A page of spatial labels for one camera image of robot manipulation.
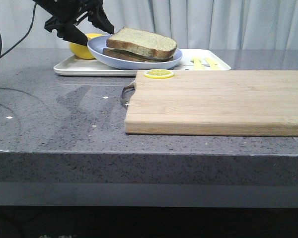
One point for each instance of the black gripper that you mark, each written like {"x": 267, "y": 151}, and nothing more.
{"x": 66, "y": 14}

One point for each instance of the light blue round plate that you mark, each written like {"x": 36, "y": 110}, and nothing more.
{"x": 96, "y": 46}

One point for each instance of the bread slice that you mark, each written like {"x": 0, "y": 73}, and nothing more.
{"x": 143, "y": 43}
{"x": 126, "y": 55}

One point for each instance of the white bear tray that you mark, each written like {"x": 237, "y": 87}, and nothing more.
{"x": 74, "y": 66}

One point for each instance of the rear yellow lemon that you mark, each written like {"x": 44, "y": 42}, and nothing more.
{"x": 93, "y": 35}

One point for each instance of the yellow lemon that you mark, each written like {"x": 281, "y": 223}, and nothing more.
{"x": 93, "y": 35}
{"x": 81, "y": 51}

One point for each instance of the front yellow lemon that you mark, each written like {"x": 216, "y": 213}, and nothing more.
{"x": 81, "y": 51}

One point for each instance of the white curtain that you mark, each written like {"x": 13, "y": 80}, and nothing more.
{"x": 194, "y": 24}

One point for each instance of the lemon slice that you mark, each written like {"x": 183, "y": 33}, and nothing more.
{"x": 159, "y": 73}

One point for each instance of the left yellow cutlery piece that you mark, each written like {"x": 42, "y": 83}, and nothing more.
{"x": 197, "y": 65}

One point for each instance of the yellow cutlery piece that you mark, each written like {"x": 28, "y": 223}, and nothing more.
{"x": 197, "y": 65}
{"x": 212, "y": 63}

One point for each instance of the right yellow cutlery piece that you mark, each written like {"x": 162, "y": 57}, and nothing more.
{"x": 212, "y": 63}

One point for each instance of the wooden cutting board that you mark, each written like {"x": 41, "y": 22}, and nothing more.
{"x": 215, "y": 102}

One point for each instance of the metal cutting board handle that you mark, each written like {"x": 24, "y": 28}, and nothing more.
{"x": 124, "y": 100}

